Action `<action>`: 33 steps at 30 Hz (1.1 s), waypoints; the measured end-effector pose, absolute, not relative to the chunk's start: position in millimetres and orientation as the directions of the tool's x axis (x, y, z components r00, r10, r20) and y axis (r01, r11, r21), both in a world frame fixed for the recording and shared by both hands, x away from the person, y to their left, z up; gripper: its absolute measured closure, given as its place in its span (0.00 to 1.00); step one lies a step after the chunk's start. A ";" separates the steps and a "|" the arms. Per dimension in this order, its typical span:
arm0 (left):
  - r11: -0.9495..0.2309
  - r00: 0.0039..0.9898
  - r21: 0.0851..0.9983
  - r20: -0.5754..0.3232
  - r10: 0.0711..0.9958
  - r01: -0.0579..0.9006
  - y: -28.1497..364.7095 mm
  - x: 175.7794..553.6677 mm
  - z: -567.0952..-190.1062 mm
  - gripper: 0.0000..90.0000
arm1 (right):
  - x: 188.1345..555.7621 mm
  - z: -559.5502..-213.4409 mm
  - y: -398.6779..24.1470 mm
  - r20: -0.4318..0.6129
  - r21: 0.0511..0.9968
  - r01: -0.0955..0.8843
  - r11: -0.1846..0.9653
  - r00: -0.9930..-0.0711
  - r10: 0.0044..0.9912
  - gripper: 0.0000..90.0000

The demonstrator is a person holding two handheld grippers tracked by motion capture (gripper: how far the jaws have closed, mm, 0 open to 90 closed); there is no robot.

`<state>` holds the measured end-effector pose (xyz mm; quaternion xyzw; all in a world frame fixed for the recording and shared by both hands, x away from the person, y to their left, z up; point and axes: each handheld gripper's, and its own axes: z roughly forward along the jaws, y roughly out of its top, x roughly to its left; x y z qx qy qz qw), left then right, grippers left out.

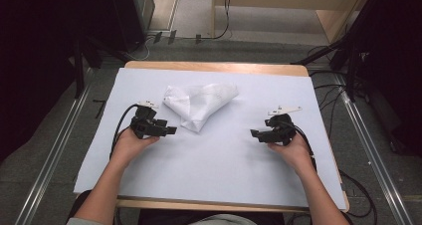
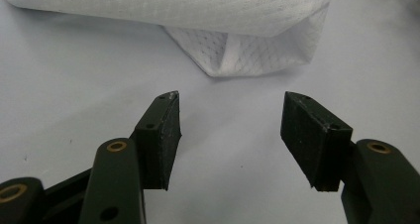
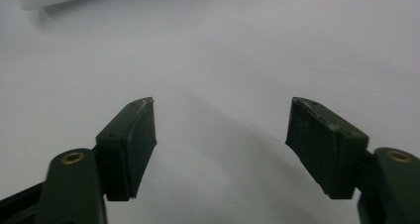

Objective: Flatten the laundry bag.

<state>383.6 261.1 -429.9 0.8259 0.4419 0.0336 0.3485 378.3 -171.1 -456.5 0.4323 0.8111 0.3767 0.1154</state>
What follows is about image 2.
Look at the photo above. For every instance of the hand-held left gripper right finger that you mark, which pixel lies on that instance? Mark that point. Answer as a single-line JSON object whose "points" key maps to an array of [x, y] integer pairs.
{"points": [[313, 141]]}

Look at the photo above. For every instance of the white mesh laundry bag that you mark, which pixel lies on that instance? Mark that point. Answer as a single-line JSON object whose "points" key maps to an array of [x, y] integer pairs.
{"points": [[185, 9]]}

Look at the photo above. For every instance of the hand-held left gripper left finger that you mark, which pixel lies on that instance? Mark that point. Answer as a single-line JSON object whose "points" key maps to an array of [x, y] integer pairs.
{"points": [[160, 141]]}

